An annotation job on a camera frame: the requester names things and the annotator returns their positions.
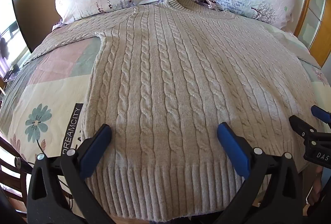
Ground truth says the dark wooden chair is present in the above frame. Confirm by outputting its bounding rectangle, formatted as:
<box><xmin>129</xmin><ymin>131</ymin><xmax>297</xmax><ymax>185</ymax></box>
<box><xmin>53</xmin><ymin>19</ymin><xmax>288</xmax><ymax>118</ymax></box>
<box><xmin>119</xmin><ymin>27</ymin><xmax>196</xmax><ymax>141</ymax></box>
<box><xmin>0</xmin><ymin>136</ymin><xmax>35</xmax><ymax>215</ymax></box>

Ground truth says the window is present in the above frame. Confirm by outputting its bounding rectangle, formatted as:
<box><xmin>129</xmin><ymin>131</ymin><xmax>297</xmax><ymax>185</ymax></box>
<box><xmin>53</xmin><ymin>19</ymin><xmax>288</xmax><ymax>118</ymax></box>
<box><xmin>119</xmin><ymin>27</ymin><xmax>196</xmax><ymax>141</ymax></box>
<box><xmin>0</xmin><ymin>16</ymin><xmax>28</xmax><ymax>90</ymax></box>

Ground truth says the dark headboard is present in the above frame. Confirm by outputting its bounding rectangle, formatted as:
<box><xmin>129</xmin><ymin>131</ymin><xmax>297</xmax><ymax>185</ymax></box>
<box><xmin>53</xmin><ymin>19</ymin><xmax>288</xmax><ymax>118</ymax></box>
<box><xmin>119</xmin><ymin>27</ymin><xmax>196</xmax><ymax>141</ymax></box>
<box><xmin>10</xmin><ymin>0</ymin><xmax>61</xmax><ymax>54</ymax></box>

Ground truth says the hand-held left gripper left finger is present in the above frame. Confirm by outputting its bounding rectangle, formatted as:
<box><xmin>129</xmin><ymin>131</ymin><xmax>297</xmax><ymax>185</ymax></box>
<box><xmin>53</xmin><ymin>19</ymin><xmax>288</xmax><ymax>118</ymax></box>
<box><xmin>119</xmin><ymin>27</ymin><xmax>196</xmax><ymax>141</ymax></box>
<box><xmin>26</xmin><ymin>124</ymin><xmax>114</xmax><ymax>224</ymax></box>

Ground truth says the metal rod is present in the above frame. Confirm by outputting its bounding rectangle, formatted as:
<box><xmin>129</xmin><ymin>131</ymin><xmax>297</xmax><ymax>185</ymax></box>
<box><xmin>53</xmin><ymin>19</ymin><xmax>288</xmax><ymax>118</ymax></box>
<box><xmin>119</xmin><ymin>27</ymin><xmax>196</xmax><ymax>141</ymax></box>
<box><xmin>14</xmin><ymin>157</ymin><xmax>35</xmax><ymax>171</ymax></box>

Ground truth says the beige cable knit sweater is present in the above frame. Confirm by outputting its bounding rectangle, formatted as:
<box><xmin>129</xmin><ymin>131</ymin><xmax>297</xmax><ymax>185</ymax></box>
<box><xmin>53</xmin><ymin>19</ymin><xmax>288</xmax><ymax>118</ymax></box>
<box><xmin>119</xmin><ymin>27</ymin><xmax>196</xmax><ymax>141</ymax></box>
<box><xmin>22</xmin><ymin>0</ymin><xmax>327</xmax><ymax>223</ymax></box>

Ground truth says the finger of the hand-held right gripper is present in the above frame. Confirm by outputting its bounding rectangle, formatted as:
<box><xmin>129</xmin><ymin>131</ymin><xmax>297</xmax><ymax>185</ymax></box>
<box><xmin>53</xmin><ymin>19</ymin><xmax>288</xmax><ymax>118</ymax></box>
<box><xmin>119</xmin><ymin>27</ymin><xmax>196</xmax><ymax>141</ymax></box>
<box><xmin>311</xmin><ymin>105</ymin><xmax>331</xmax><ymax>125</ymax></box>
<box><xmin>289</xmin><ymin>115</ymin><xmax>317</xmax><ymax>140</ymax></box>

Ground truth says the patchwork flower print quilt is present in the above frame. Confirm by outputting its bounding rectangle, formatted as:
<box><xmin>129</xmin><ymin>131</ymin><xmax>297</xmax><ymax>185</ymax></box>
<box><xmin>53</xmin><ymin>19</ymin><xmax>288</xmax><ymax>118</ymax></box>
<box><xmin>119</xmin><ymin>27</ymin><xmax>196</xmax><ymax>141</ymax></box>
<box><xmin>0</xmin><ymin>14</ymin><xmax>331</xmax><ymax>222</ymax></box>

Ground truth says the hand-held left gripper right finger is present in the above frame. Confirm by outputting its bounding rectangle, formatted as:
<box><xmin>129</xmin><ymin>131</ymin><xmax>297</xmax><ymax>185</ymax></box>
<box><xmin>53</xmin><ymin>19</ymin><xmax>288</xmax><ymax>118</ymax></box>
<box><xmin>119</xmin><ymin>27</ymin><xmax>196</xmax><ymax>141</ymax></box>
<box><xmin>217</xmin><ymin>122</ymin><xmax>308</xmax><ymax>224</ymax></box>

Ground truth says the person's right forearm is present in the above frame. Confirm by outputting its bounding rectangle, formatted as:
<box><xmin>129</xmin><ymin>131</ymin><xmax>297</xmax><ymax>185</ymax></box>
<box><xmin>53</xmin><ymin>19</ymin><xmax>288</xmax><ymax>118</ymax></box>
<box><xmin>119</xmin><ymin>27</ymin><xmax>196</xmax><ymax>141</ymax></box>
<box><xmin>307</xmin><ymin>164</ymin><xmax>323</xmax><ymax>207</ymax></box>

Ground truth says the wooden headboard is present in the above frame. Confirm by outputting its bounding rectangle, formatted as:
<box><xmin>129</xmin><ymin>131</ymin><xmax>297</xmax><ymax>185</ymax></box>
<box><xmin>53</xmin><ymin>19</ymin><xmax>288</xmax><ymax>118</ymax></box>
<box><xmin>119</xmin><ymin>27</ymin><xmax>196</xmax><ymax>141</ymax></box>
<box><xmin>284</xmin><ymin>0</ymin><xmax>331</xmax><ymax>69</ymax></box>

